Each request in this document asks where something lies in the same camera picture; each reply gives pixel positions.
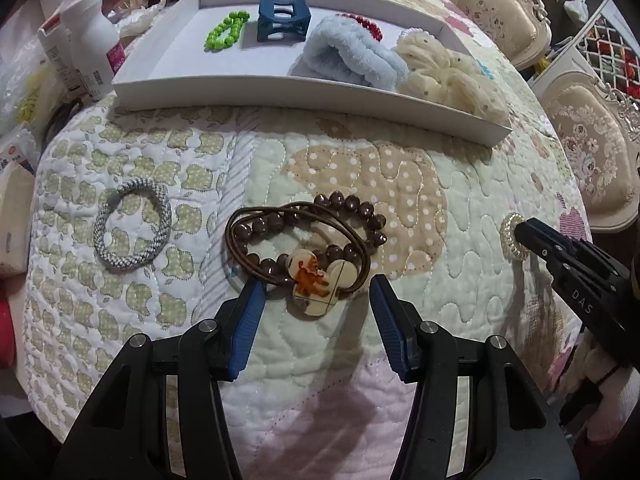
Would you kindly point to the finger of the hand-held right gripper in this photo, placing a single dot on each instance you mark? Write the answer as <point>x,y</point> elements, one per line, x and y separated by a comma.
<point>555,247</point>
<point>580,300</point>

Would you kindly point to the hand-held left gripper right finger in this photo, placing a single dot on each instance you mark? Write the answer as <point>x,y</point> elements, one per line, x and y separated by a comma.
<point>387,320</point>

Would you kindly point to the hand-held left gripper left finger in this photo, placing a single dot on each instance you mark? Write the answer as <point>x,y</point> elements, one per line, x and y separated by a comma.
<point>247,325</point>

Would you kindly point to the cream dotted scrunchie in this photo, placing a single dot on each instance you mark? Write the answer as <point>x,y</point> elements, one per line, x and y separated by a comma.
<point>450,80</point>

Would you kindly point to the white shallow cardboard box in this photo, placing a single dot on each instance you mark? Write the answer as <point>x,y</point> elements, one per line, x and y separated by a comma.
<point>200,70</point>

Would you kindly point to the light blue fluffy scrunchie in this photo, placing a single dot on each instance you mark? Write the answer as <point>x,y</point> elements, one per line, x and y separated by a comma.
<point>345,55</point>

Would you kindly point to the blue hair claw clip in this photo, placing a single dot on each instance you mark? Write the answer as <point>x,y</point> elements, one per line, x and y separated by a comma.
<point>282,22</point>

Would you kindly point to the person's right forearm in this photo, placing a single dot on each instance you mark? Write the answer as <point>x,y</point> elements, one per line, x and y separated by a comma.
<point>612,400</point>

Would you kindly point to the cream carved chair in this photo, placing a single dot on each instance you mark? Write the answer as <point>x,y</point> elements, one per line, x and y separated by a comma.
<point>595,155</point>
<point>500,20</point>

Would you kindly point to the quilted patchwork tablecloth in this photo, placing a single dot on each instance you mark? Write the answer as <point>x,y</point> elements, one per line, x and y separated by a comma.
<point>320,170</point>

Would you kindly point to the white lattice shelf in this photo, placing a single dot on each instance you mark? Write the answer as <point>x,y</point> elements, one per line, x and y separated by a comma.
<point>612,50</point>

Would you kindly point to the pink red bottle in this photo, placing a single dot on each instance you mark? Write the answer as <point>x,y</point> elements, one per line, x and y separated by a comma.
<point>5,330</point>

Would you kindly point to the tissue pack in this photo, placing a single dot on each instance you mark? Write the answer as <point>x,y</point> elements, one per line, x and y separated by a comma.
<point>12,220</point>

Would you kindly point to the black scissors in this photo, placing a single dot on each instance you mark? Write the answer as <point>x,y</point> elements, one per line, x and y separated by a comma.
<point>57,120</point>

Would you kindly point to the small white blue packet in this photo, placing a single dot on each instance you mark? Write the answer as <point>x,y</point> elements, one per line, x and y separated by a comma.
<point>17,150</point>

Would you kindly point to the white pill bottle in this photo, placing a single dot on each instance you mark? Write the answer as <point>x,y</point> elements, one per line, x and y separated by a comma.
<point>97,55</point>

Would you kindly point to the white shell dish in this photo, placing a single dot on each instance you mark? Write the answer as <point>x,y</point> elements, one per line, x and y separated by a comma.
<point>140,22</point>

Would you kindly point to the clear plastic bag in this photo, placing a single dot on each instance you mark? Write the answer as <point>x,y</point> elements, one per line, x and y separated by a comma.
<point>22,90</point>

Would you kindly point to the white bottle red cap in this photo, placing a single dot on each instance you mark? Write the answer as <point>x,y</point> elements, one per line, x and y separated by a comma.
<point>55,45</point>

